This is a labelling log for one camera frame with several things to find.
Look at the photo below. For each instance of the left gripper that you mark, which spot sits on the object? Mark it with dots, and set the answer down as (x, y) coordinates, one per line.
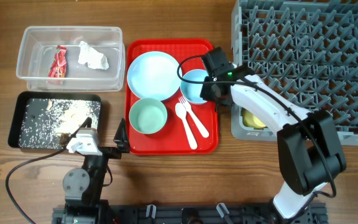
(122, 144)

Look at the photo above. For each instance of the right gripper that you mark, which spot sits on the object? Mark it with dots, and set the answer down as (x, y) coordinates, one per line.
(206, 93)

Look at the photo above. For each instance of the light blue bowl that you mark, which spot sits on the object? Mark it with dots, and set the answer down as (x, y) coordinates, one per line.
(192, 91)

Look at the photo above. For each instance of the green bowl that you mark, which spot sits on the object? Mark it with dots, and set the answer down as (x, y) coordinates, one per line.
(148, 116)

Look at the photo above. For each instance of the yellow cup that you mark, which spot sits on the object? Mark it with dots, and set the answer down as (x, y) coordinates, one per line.
(250, 120)

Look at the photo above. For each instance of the white tissue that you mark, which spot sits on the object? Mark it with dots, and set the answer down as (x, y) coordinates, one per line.
(91, 57)

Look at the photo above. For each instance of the red snack wrapper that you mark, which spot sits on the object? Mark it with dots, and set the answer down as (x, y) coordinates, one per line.
(59, 65)

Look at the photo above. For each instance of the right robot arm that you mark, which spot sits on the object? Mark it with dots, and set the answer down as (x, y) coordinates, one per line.
(309, 150)

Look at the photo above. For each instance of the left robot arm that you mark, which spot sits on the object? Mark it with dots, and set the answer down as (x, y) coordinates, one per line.
(83, 186)

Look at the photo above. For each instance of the black food waste tray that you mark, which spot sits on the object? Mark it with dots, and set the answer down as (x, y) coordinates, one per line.
(25, 96)

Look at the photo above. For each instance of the clear plastic waste bin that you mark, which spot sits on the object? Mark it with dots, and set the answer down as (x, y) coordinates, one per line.
(39, 46)

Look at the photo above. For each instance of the grey dishwasher rack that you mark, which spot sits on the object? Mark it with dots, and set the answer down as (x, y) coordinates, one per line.
(307, 51)

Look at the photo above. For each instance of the white plastic spoon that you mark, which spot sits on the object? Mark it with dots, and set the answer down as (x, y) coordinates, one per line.
(181, 113)

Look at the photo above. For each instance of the white plastic fork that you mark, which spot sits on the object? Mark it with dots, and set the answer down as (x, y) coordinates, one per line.
(203, 131)

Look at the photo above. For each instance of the red serving tray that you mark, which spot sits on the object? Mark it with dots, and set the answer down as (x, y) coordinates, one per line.
(171, 139)

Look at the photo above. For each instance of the light blue plate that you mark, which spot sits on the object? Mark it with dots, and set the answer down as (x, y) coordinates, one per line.
(153, 75)

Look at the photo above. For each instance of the food scraps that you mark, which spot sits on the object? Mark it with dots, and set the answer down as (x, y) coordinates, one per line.
(45, 120)

